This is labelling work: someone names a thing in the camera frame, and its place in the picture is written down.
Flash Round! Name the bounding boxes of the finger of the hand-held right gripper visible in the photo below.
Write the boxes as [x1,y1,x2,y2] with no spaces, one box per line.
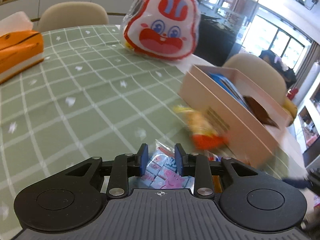
[282,177,313,190]

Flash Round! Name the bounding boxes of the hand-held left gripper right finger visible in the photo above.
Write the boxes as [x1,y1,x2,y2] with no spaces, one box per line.
[174,143,259,199]

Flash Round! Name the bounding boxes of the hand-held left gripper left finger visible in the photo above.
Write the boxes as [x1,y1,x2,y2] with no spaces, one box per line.
[65,143,148,198]

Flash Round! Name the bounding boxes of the blue candy packet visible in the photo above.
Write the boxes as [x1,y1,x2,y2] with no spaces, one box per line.
[129,139,196,189]

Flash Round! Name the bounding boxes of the yellow and orange snack packet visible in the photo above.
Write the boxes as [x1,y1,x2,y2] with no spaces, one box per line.
[173,104,230,151]

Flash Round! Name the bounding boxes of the pink cardboard box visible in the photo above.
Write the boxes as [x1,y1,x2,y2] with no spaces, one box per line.
[177,64,293,168]

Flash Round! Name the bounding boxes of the pale yellow snack packet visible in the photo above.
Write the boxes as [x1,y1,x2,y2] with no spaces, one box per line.
[282,98,298,127]

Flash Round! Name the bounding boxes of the brown snack packet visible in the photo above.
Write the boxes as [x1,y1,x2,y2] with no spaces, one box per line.
[243,95,281,130]

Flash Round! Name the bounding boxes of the large blue snack packet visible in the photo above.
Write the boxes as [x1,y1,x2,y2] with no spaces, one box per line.
[208,72,248,108]

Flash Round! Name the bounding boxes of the green checked tablecloth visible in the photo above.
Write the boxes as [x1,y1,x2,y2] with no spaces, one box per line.
[0,24,308,230]

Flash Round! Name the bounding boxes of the red canister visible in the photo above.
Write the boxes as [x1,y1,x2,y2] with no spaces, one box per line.
[287,87,300,101]

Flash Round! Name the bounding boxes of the beige dining chair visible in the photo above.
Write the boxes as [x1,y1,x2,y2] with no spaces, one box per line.
[222,53,287,103]
[37,2,110,32]

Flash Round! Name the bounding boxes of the rabbit face bag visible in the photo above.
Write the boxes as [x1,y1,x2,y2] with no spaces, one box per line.
[119,0,201,62]

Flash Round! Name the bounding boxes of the black display shelf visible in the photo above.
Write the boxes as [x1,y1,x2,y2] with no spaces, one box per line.
[197,0,260,67]

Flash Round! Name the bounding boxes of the orange tissue box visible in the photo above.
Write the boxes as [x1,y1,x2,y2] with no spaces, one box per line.
[0,11,45,83]

